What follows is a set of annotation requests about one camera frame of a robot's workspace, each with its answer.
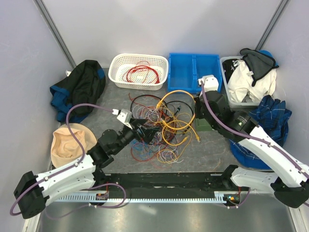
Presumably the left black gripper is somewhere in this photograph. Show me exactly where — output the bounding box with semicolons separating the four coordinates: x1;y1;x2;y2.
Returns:
112;117;159;155

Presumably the yellow ethernet cable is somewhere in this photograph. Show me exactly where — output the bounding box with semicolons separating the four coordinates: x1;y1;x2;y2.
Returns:
155;90;201;146

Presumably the red ethernet cable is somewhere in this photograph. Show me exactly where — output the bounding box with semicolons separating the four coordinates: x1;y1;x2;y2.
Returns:
130;65;161;84
126;65;145;83

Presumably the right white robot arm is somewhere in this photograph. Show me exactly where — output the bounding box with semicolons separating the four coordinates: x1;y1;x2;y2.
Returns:
194;91;309;208

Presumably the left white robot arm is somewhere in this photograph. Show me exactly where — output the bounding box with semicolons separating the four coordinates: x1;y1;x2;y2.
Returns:
13;119;159;219

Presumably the green plastic tray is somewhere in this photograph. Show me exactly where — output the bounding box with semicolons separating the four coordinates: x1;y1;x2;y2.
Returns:
194;118;213;132

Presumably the grey plastic tub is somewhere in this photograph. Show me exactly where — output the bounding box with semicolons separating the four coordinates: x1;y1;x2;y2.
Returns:
220;56;260;109

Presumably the blue divided plastic bin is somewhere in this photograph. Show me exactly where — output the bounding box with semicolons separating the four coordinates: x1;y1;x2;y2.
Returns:
167;53;223;94

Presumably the white garment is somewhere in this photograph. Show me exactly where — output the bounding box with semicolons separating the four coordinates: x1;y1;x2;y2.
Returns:
228;59;277;102

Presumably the white perforated plastic basket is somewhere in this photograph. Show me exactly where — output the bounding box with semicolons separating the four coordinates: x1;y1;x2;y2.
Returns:
108;53;169;91

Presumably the blue plaid shirt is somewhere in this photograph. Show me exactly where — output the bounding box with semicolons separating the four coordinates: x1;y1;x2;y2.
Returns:
230;95;292;170

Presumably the black and blue jacket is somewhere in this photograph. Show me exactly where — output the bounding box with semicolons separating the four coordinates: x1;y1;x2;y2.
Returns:
50;60;106;123

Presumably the grey black-trimmed cloth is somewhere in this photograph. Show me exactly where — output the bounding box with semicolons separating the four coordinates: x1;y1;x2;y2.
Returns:
239;48;277;87

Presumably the beige bucket hat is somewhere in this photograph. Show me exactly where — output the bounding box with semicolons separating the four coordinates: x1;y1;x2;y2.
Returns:
51;123;97;168

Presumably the blue cap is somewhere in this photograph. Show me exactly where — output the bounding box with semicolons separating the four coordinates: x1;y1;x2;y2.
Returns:
259;50;279;68

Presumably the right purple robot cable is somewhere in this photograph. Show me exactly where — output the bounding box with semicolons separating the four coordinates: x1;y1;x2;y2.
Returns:
200;81;309;209

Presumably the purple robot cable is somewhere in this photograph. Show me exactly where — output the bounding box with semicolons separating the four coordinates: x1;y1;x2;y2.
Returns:
9;103;128;219
200;81;309;209

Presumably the thin blue wire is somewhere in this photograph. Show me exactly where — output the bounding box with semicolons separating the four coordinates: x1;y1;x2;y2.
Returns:
129;140;160;155

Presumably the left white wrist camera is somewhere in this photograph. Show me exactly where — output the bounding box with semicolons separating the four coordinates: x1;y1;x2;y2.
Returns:
112;109;132;129

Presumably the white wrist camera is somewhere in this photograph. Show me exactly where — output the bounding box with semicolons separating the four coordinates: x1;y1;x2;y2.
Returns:
197;75;219;92
112;109;132;129

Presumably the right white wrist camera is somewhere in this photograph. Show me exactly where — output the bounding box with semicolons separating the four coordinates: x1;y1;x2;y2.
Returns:
197;75;219;92

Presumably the black thick cable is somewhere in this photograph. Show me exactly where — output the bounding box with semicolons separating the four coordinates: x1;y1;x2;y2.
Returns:
131;94;196;121

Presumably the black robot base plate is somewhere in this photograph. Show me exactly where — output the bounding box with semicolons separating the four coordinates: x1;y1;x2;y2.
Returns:
94;172;239;194

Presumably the slotted cable duct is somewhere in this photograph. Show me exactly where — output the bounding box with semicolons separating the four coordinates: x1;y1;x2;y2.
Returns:
56;188;240;203

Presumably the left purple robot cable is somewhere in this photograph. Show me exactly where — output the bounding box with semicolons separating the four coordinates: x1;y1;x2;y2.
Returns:
9;103;128;219

